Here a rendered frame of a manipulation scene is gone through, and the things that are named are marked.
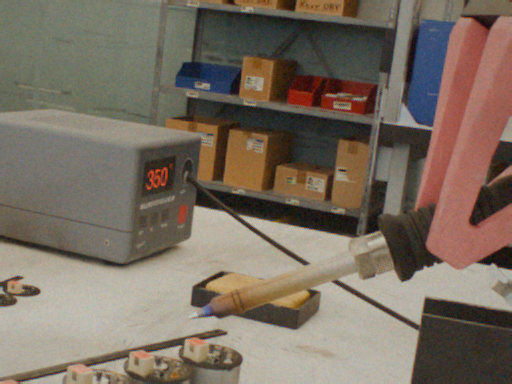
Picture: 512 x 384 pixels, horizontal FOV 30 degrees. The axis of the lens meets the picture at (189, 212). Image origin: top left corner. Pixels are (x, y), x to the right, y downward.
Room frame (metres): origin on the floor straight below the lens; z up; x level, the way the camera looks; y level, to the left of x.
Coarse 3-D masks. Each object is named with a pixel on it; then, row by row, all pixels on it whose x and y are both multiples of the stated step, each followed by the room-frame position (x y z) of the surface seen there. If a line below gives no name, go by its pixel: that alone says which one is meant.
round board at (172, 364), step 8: (128, 360) 0.33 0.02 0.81; (168, 360) 0.34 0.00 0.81; (176, 360) 0.34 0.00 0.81; (168, 368) 0.33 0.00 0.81; (176, 368) 0.33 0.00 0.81; (184, 368) 0.33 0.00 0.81; (136, 376) 0.32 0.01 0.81; (144, 376) 0.32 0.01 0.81; (152, 376) 0.32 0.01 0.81; (160, 376) 0.32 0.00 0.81; (168, 376) 0.32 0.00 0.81; (184, 376) 0.32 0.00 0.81
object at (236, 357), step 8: (216, 344) 0.36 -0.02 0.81; (224, 352) 0.35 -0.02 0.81; (232, 352) 0.35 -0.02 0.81; (184, 360) 0.34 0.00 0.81; (192, 360) 0.34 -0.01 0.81; (208, 360) 0.34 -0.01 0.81; (216, 360) 0.34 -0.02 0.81; (224, 360) 0.34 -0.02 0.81; (232, 360) 0.35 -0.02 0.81; (240, 360) 0.35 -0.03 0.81; (216, 368) 0.34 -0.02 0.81; (224, 368) 0.34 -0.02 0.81
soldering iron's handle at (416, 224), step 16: (480, 192) 0.32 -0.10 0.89; (496, 192) 0.32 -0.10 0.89; (432, 208) 0.32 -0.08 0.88; (480, 208) 0.32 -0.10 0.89; (496, 208) 0.31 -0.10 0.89; (384, 224) 0.32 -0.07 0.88; (400, 224) 0.32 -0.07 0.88; (416, 224) 0.32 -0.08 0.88; (400, 240) 0.31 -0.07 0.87; (416, 240) 0.31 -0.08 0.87; (400, 256) 0.31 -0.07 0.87; (416, 256) 0.31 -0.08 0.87; (432, 256) 0.31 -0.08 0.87; (400, 272) 0.31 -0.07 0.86
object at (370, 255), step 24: (360, 240) 0.32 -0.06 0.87; (384, 240) 0.32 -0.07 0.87; (312, 264) 0.32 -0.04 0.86; (336, 264) 0.32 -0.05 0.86; (360, 264) 0.32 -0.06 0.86; (384, 264) 0.32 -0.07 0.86; (264, 288) 0.32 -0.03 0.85; (288, 288) 0.32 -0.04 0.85; (216, 312) 0.32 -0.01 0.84; (240, 312) 0.32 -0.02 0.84
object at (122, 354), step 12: (192, 336) 0.37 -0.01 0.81; (204, 336) 0.37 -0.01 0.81; (216, 336) 0.37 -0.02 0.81; (132, 348) 0.35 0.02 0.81; (144, 348) 0.35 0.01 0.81; (156, 348) 0.35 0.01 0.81; (84, 360) 0.33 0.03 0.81; (96, 360) 0.33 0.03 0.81; (108, 360) 0.33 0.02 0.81; (24, 372) 0.31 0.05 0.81; (36, 372) 0.31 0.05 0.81; (48, 372) 0.31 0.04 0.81; (60, 372) 0.32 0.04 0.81
